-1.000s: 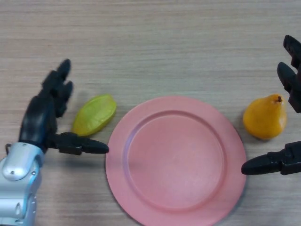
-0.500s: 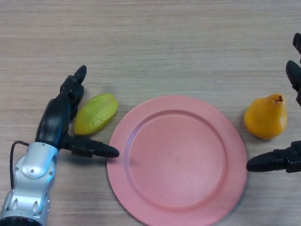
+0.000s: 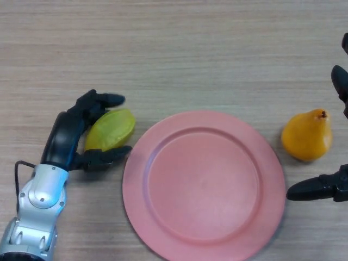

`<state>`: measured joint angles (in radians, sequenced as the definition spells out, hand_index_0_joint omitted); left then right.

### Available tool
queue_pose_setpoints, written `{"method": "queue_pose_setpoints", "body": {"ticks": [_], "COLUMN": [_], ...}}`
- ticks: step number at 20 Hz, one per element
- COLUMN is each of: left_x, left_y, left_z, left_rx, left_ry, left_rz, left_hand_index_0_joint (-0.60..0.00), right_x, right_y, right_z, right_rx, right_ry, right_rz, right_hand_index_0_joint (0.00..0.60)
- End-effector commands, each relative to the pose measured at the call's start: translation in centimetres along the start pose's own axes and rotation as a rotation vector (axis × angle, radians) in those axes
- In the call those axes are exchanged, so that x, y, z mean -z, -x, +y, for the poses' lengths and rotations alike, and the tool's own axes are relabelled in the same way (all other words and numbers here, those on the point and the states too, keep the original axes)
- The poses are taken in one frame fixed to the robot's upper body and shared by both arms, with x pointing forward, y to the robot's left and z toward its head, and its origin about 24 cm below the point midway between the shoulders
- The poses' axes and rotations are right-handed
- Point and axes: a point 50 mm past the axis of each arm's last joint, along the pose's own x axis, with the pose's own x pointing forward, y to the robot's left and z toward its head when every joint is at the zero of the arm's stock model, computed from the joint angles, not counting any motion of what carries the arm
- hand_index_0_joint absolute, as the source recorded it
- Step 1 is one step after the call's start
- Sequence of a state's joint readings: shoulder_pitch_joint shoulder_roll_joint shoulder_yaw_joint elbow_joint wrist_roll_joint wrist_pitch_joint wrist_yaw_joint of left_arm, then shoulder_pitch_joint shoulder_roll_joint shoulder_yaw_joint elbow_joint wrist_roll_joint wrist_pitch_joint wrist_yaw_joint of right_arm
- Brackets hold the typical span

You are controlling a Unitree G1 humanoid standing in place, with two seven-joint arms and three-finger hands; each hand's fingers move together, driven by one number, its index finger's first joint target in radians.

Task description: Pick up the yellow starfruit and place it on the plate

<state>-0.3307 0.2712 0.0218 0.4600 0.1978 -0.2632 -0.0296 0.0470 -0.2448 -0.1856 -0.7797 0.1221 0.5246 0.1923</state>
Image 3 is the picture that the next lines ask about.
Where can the yellow starfruit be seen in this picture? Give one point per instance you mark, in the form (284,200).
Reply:
(110,130)

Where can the orange yellow pear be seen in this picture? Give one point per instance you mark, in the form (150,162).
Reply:
(307,136)

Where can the pink round plate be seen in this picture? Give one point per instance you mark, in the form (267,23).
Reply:
(204,187)

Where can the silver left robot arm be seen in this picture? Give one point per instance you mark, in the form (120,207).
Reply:
(35,212)

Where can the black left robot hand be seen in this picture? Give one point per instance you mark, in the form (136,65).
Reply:
(61,138)

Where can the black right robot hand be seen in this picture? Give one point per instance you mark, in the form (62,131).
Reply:
(326,187)

